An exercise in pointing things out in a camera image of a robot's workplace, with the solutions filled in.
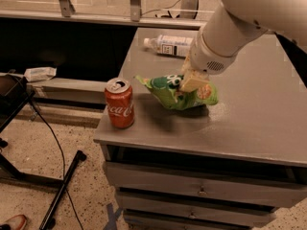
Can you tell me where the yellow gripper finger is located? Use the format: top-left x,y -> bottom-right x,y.
179,70 -> 209,92
180,55 -> 191,74

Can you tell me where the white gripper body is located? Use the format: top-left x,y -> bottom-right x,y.
189,31 -> 236,75

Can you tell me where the green rice chip bag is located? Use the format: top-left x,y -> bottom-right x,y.
135,75 -> 218,110

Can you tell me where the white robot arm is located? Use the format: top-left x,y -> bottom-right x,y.
179,0 -> 307,92

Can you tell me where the orange coke can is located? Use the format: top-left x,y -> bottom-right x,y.
105,78 -> 134,128

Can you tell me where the clear plastic water bottle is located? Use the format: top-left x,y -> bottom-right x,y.
143,34 -> 193,58

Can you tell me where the grey drawer cabinet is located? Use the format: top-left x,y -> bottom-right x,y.
93,27 -> 307,230

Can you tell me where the middle grey drawer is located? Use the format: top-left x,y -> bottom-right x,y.
116,192 -> 275,227

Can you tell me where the grey drawer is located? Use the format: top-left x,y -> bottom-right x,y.
103,161 -> 307,208
116,192 -> 275,227
124,210 -> 250,230

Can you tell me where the top grey drawer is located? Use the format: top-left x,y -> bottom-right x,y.
103,161 -> 307,208

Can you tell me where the white tissue packet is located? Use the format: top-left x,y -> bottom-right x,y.
24,67 -> 57,82

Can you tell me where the bottom grey drawer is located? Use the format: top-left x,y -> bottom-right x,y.
124,210 -> 250,230

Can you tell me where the black stand base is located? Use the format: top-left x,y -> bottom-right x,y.
0,150 -> 86,230

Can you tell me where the red white shoe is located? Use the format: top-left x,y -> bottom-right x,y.
0,215 -> 27,230

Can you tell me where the middle metal bracket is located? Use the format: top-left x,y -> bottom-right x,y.
130,0 -> 141,22

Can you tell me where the metal bracket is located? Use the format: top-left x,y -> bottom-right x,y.
130,0 -> 141,22
59,0 -> 75,17

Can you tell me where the left metal bracket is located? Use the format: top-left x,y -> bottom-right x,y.
59,0 -> 75,17

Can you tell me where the black cable on floor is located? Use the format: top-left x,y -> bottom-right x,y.
28,98 -> 84,230

